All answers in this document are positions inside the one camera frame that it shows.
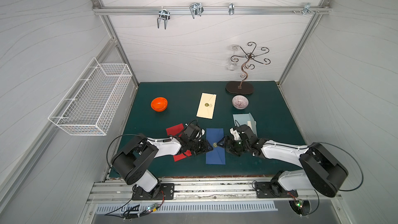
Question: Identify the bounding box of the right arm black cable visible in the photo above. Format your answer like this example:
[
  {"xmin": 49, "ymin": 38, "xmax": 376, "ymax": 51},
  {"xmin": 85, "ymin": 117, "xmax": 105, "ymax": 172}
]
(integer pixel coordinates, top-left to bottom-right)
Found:
[{"xmin": 310, "ymin": 141, "xmax": 364, "ymax": 192}]

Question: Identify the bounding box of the red envelope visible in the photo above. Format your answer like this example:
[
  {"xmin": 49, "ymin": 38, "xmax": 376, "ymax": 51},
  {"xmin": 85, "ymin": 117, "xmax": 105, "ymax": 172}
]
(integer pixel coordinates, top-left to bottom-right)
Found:
[{"xmin": 166, "ymin": 123, "xmax": 192, "ymax": 162}]

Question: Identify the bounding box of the aluminium crossbar rail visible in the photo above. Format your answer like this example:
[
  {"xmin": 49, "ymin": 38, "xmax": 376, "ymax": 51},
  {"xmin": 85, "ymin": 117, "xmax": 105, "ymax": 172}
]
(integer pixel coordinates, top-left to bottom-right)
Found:
[{"xmin": 93, "ymin": 5, "xmax": 332, "ymax": 16}]

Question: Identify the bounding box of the orange plastic bowl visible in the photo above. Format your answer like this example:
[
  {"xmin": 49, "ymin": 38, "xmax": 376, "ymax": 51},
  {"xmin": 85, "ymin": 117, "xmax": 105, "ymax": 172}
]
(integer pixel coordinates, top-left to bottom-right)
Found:
[{"xmin": 150, "ymin": 97, "xmax": 168, "ymax": 112}]

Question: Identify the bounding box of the striped ceramic bowl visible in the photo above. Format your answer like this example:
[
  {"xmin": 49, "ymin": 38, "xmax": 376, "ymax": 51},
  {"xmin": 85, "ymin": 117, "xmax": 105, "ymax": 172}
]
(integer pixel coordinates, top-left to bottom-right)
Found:
[{"xmin": 232, "ymin": 95, "xmax": 249, "ymax": 110}]

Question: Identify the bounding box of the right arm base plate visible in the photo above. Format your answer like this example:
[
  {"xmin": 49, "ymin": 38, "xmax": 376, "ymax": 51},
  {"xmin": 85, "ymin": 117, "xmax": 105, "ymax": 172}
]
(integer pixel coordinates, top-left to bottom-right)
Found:
[{"xmin": 251, "ymin": 180, "xmax": 298, "ymax": 199}]

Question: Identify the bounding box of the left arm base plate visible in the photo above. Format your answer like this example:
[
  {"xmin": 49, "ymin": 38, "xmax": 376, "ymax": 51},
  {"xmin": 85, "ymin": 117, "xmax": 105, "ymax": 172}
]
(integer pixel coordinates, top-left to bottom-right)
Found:
[{"xmin": 132, "ymin": 183, "xmax": 175, "ymax": 201}]

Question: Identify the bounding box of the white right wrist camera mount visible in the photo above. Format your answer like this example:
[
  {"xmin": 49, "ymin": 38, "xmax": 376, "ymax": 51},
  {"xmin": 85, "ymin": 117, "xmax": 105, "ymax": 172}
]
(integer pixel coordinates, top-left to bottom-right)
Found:
[{"xmin": 230, "ymin": 128, "xmax": 241, "ymax": 141}]

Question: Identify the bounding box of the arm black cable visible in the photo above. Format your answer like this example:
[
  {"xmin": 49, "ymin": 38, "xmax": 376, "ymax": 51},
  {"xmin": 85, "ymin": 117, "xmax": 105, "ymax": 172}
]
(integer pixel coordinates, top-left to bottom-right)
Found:
[
  {"xmin": 106, "ymin": 133, "xmax": 147, "ymax": 169},
  {"xmin": 310, "ymin": 141, "xmax": 364, "ymax": 192}
]

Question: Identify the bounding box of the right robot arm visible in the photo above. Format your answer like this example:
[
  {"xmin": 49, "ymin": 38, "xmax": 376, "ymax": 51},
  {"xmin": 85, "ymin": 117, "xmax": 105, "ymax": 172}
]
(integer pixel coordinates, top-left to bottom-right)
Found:
[{"xmin": 217, "ymin": 124, "xmax": 349, "ymax": 198}]

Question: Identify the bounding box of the light blue envelope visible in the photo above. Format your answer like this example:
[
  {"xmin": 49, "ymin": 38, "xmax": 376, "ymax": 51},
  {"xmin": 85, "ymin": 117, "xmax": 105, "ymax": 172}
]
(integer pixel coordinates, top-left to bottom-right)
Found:
[{"xmin": 233, "ymin": 113, "xmax": 257, "ymax": 135}]

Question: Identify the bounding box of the dark blue envelope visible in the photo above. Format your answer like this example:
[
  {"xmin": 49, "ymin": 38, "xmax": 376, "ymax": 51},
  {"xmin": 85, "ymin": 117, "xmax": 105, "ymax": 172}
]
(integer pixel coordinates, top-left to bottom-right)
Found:
[{"xmin": 206, "ymin": 128, "xmax": 226, "ymax": 165}]

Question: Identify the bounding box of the dark jewelry stand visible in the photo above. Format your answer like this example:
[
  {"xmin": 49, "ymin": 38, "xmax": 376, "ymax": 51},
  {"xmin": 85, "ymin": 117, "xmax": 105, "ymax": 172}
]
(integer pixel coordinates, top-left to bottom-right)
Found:
[{"xmin": 226, "ymin": 41, "xmax": 271, "ymax": 95}]

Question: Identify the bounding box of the white wire basket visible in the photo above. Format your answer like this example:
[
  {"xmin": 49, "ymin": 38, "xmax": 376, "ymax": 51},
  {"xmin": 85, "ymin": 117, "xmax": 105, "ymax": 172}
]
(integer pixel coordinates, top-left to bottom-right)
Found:
[{"xmin": 48, "ymin": 58, "xmax": 132, "ymax": 136}]

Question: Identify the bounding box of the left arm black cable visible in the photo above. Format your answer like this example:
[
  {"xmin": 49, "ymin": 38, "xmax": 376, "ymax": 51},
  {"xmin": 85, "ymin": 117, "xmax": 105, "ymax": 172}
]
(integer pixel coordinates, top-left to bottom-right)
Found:
[{"xmin": 106, "ymin": 133, "xmax": 147, "ymax": 169}]

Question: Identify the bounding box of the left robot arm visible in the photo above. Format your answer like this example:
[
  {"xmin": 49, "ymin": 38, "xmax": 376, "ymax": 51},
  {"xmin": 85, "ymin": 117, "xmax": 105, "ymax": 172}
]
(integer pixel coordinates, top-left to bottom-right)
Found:
[{"xmin": 107, "ymin": 122, "xmax": 213, "ymax": 197}]

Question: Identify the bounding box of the metal hook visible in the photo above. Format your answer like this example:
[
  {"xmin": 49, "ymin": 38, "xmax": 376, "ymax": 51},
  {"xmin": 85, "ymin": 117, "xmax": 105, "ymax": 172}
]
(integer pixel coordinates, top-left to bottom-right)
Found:
[
  {"xmin": 157, "ymin": 9, "xmax": 171, "ymax": 30},
  {"xmin": 292, "ymin": 3, "xmax": 320, "ymax": 16},
  {"xmin": 229, "ymin": 3, "xmax": 235, "ymax": 16},
  {"xmin": 189, "ymin": 3, "xmax": 204, "ymax": 19}
]

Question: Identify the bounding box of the cream envelope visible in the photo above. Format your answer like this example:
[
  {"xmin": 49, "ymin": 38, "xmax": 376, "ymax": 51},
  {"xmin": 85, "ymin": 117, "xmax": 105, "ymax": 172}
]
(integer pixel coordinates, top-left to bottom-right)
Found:
[{"xmin": 197, "ymin": 93, "xmax": 217, "ymax": 119}]

